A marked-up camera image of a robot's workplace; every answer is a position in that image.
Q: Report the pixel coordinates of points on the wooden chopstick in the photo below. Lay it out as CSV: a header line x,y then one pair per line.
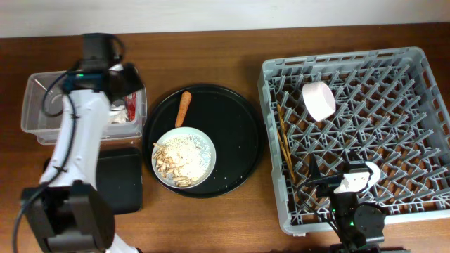
x,y
283,133
285,155

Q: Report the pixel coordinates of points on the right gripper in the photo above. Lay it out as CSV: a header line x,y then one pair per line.
x,y
326,187

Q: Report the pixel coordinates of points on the white bowl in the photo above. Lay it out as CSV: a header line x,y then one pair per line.
x,y
319,100

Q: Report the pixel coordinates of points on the white napkin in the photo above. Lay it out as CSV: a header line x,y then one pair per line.
x,y
118,115

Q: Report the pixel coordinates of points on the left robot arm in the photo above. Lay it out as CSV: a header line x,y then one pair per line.
x,y
84,115

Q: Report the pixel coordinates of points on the clear plastic bin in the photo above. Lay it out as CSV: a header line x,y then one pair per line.
x,y
46,129

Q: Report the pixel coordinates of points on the rice and food scraps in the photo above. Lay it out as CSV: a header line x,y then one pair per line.
x,y
179,160

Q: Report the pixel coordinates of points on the round black tray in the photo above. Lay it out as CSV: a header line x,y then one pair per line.
x,y
228,119

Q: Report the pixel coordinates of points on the black rectangular tray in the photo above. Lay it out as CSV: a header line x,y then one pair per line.
x,y
119,182

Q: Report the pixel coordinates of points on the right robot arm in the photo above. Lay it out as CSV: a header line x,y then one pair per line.
x,y
359,225

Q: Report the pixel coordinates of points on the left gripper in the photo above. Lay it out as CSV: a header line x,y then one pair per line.
x,y
133,79

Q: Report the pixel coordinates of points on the light blue cup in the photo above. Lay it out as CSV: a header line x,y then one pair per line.
x,y
375,174

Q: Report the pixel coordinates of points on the orange carrot piece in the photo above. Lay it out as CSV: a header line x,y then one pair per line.
x,y
183,108

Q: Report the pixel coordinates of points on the red snack wrapper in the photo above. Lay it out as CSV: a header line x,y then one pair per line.
x,y
130,104

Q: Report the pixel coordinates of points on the grey dishwasher rack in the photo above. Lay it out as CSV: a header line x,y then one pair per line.
x,y
388,110

